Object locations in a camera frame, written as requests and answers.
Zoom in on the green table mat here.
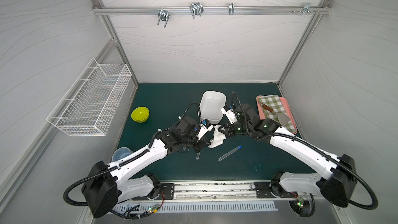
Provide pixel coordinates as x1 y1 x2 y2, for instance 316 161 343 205
119 83 312 181

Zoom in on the green checkered cloth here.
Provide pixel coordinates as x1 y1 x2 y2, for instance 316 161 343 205
257 94 296 133

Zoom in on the metal spatula wooden handle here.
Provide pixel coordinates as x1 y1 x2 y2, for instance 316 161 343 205
261 104 291 126

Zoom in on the metal hook clamp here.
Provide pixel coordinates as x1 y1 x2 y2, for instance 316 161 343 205
189 3 204 19
229 3 235 16
157 9 170 28
292 3 320 16

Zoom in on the green bowl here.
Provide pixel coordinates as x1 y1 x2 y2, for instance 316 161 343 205
131 106 150 123

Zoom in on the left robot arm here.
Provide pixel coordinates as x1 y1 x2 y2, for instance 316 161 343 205
63 114 211 218

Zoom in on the white vent strip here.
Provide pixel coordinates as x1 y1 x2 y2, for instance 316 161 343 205
113 201 278 214

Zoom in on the pink tray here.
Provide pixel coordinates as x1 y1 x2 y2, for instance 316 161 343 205
255 95 298 135

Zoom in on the aluminium top rail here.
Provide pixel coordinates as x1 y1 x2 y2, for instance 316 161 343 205
93 5 332 16

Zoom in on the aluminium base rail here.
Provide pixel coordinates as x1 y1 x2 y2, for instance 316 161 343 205
86 178 343 205

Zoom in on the white rectangular tray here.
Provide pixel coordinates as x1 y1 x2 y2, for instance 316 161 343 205
200 91 227 125

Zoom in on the white wire basket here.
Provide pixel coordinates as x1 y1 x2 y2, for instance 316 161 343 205
47 58 132 137

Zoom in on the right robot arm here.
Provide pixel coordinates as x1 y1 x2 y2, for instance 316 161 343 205
218 102 378 210

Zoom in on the clear plastic cup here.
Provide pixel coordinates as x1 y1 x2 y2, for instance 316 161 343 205
112 147 133 162

